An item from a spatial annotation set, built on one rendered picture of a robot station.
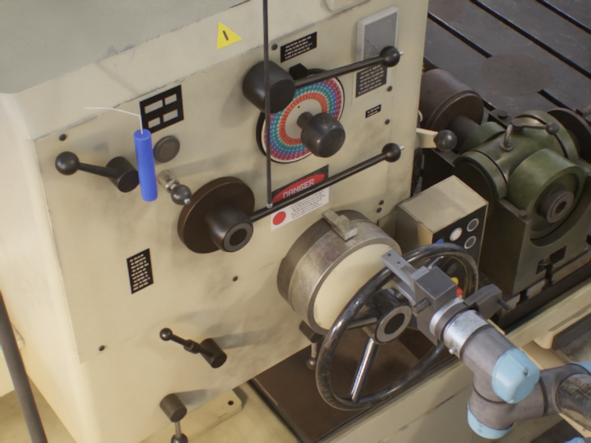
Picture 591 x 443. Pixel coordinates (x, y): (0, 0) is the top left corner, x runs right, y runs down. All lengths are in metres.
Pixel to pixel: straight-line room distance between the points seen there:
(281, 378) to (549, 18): 1.35
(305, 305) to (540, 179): 0.63
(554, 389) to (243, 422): 1.11
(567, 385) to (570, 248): 0.82
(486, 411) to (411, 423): 1.16
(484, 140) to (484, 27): 0.88
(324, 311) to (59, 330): 0.49
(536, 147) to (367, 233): 0.58
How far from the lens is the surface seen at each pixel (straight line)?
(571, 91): 3.17
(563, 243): 2.59
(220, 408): 2.80
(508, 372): 1.77
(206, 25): 1.74
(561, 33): 3.39
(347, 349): 2.93
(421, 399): 2.95
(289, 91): 1.76
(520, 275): 2.53
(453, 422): 3.17
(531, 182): 2.43
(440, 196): 2.26
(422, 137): 2.22
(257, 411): 2.82
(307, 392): 2.83
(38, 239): 1.78
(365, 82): 1.97
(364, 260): 2.07
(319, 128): 1.83
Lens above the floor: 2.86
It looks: 44 degrees down
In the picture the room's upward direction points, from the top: straight up
